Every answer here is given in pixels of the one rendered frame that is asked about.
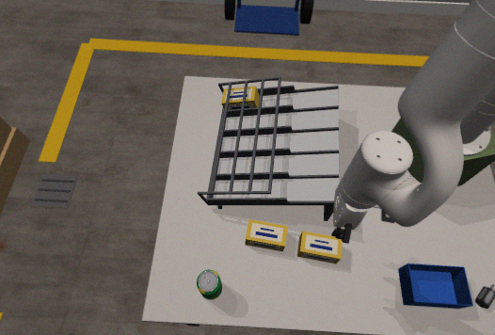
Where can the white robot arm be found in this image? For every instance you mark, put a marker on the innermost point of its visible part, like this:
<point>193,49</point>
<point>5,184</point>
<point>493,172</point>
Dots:
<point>455,84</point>

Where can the blue open tray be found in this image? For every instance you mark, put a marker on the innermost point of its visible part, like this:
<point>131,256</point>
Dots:
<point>434,283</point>

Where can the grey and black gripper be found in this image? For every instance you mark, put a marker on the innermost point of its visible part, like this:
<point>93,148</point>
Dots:
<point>347,216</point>

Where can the yellow carton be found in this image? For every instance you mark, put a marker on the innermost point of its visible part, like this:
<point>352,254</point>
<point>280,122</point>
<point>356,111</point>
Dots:
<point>236,98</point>
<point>266,235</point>
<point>319,247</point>

